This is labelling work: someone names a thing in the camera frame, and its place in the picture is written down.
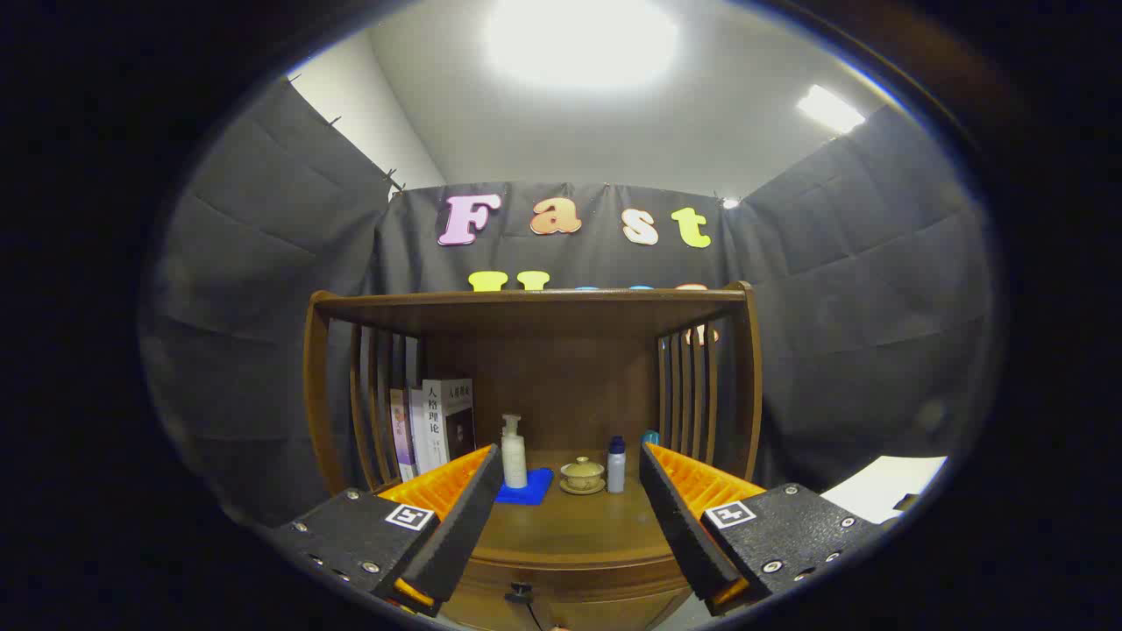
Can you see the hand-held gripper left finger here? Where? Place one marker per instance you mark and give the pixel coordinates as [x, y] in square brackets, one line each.
[460, 535]

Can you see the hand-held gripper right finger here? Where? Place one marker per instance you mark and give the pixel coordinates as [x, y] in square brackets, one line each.
[679, 530]

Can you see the brown wooden drawer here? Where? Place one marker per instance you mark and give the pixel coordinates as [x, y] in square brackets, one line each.
[605, 605]

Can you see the brown wooden countertop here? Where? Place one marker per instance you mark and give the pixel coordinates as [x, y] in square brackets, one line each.
[578, 526]

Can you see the brown wooden cabinet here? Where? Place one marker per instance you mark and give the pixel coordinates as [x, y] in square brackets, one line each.
[570, 368]

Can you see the grey filing cabinet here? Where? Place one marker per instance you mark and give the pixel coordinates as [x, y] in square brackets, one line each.
[877, 486]

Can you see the blue folded cloth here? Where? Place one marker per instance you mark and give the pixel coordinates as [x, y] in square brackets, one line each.
[530, 492]

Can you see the white bottle dark blue cap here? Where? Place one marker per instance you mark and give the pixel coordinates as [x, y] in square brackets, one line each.
[616, 469]

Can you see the white pump bottle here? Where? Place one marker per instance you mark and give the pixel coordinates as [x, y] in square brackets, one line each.
[514, 456]

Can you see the thin white book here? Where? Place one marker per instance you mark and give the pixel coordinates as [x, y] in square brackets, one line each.
[418, 438]

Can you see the beige saucer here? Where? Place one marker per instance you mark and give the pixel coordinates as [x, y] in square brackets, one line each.
[582, 489]

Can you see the purple spine book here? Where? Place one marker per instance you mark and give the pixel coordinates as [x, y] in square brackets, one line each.
[401, 438]

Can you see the beige lidded teacup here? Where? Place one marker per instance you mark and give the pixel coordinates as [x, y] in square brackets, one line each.
[582, 471]

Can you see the grey portrait cover book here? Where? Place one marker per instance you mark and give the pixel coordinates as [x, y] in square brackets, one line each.
[456, 421]

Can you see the small ceiling light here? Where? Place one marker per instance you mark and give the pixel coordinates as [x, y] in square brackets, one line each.
[828, 109]

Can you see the large ceiling light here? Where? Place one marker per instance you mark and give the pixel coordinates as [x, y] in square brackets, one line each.
[578, 39]

